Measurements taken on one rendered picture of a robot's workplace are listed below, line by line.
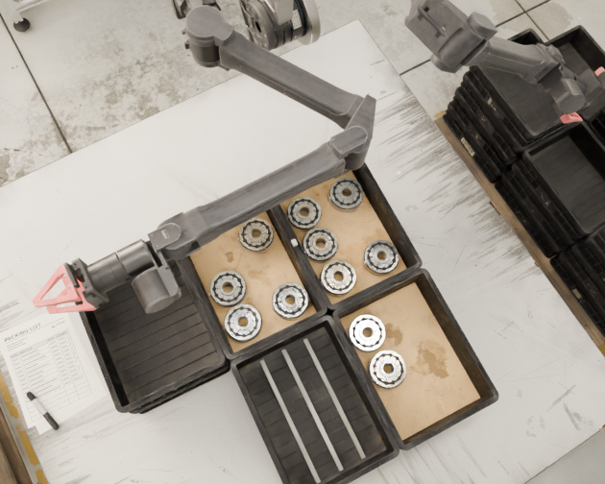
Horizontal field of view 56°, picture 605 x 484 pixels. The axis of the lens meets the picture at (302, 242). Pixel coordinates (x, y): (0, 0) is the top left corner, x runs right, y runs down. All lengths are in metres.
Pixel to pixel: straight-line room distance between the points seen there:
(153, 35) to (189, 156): 1.29
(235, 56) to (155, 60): 1.88
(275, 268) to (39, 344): 0.74
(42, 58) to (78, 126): 0.43
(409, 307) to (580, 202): 1.07
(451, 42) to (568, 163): 1.53
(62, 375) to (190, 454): 0.44
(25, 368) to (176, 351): 0.48
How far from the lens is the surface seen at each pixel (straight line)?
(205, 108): 2.05
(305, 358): 1.62
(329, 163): 1.07
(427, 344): 1.68
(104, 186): 1.98
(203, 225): 1.02
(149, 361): 1.66
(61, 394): 1.85
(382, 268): 1.67
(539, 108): 2.51
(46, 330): 1.89
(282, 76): 1.17
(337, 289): 1.63
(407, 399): 1.65
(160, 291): 1.01
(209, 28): 1.21
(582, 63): 3.02
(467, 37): 1.11
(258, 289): 1.65
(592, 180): 2.60
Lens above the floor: 2.44
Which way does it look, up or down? 72 degrees down
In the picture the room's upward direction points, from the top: 8 degrees clockwise
